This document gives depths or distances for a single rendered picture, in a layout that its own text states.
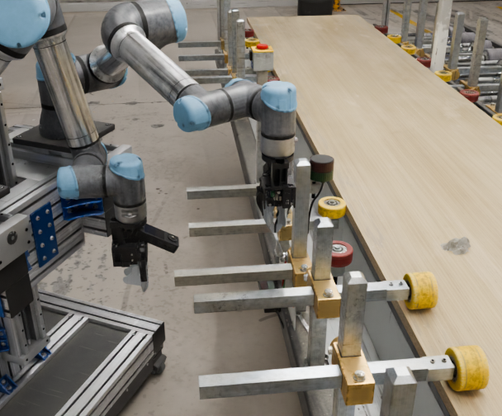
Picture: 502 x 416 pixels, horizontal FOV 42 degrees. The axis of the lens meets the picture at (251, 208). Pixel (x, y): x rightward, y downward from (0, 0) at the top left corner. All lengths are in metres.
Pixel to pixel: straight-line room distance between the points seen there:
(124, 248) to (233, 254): 1.81
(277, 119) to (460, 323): 0.59
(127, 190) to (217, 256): 1.88
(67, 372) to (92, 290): 0.83
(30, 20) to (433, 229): 1.13
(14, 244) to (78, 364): 0.84
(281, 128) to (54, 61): 0.53
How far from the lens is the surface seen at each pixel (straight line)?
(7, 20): 1.36
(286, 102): 1.36
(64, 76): 1.54
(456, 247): 1.73
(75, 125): 1.57
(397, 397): 0.96
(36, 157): 2.13
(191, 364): 2.68
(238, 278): 1.64
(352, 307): 1.16
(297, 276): 1.62
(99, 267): 3.32
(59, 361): 2.46
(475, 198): 2.01
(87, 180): 1.49
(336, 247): 1.65
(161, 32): 1.69
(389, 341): 1.68
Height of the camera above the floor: 1.76
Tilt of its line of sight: 28 degrees down
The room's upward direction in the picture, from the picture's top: straight up
